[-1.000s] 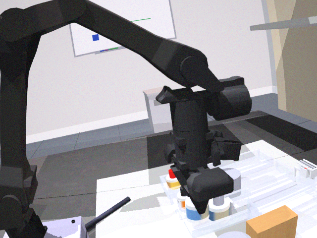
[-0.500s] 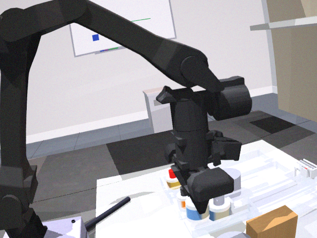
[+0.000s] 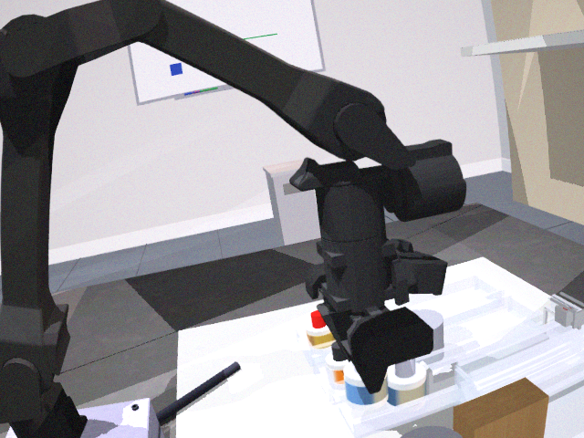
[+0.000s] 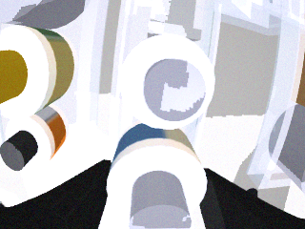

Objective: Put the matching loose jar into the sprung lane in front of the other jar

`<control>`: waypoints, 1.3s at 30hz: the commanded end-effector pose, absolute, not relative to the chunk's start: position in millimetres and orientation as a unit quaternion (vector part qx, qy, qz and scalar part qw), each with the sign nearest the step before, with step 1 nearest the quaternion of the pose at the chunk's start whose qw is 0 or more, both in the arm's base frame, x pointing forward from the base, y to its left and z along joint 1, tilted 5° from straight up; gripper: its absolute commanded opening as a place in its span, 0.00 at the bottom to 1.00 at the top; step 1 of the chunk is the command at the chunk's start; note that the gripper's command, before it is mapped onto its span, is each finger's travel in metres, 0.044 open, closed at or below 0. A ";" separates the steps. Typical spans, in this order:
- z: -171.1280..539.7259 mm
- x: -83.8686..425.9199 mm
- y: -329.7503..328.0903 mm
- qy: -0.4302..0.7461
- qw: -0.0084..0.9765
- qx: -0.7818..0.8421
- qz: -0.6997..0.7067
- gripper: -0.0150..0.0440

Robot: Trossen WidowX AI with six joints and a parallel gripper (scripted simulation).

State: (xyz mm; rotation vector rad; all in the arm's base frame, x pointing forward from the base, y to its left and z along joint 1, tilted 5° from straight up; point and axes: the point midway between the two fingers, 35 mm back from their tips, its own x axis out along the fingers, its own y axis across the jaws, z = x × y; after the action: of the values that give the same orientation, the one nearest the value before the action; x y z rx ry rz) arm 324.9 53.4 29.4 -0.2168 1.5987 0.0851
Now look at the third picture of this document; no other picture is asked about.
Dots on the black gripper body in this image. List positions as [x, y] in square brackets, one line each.
[354, 279]

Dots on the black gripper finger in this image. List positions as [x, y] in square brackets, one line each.
[338, 324]
[373, 380]

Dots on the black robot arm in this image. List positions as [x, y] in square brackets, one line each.
[39, 58]

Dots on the tan rectangular block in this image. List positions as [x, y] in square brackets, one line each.
[517, 410]

